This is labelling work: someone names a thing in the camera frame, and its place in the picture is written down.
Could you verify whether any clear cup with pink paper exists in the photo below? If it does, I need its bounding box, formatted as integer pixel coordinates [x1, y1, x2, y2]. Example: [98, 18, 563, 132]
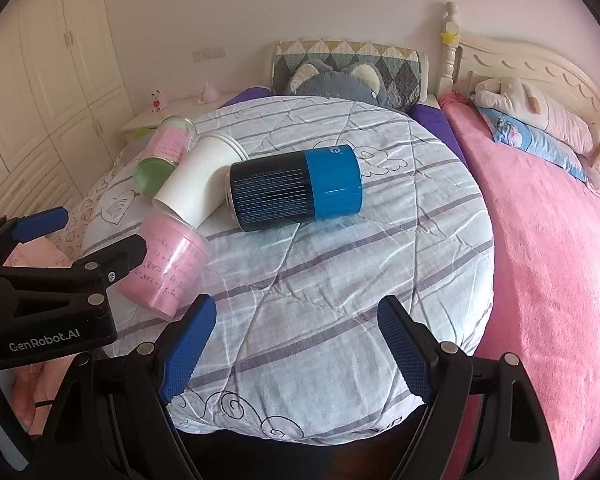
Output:
[117, 212, 211, 321]

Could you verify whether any white paper cup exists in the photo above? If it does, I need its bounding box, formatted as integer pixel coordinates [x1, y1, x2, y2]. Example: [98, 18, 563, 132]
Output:
[152, 131, 248, 229]

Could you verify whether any clear cup green pink paper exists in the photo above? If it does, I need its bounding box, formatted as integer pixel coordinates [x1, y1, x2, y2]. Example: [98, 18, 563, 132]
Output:
[134, 116, 197, 200]

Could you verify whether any pink heart pattern sheet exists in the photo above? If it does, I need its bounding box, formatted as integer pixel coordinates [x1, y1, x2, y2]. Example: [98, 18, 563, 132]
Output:
[44, 144, 136, 262]

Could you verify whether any white bedside table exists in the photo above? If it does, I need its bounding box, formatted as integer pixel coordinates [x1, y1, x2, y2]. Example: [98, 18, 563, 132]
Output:
[120, 93, 236, 132]

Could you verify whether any small pink white figurine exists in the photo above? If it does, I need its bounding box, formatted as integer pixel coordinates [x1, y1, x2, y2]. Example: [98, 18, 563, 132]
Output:
[150, 89, 168, 113]

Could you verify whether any blue and black can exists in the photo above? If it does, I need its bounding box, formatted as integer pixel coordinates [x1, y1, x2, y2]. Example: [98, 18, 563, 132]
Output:
[225, 145, 363, 232]

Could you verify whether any small pink toy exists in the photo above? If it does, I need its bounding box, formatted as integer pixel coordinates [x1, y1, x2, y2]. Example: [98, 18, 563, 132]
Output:
[198, 81, 220, 104]

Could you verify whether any pink fleece blanket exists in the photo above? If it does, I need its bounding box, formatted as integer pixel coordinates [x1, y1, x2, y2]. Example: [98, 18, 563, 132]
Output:
[440, 94, 600, 479]

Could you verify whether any cream wardrobe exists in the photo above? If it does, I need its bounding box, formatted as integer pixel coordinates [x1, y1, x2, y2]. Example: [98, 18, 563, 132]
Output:
[0, 0, 133, 217]

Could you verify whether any blue cartoon pillow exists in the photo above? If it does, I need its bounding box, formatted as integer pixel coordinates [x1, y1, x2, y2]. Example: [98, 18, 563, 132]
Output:
[476, 105, 588, 182]

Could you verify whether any grey cat plush toy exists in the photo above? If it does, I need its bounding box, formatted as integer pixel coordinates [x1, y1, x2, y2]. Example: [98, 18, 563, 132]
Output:
[285, 60, 388, 107]

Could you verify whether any purple bed bumper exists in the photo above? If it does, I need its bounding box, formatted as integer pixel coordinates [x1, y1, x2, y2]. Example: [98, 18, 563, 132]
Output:
[221, 87, 468, 166]

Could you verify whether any white pink plush pig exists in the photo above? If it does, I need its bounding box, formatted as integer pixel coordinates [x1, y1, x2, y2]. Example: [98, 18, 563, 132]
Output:
[474, 77, 600, 174]

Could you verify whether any patchwork quilted headboard cover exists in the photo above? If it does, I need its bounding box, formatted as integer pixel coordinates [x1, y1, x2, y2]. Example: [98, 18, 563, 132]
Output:
[270, 38, 429, 112]

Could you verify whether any cream wooden bed headboard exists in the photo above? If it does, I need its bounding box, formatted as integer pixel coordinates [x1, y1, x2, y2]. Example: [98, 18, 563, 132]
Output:
[437, 1, 600, 125]

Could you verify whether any yellow star decoration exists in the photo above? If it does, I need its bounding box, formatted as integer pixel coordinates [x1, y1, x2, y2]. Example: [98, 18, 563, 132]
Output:
[440, 30, 457, 47]

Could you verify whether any white wall socket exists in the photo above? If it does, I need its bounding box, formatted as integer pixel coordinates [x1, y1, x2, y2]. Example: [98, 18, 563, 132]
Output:
[192, 44, 227, 63]

